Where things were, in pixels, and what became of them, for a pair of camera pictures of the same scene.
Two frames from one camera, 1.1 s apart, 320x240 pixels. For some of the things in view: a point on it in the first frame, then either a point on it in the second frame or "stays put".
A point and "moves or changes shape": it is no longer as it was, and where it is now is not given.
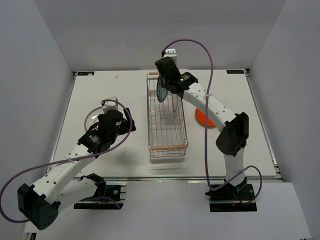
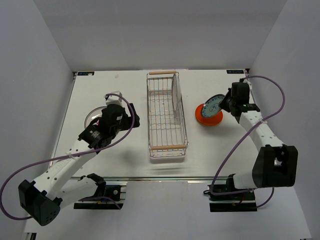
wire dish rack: [166, 131] stays put
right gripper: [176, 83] -> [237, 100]
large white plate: [92, 117] stays put
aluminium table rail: [183, 179] stays put
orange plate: [201, 117] stays put
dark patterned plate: [161, 90] moves or changes shape
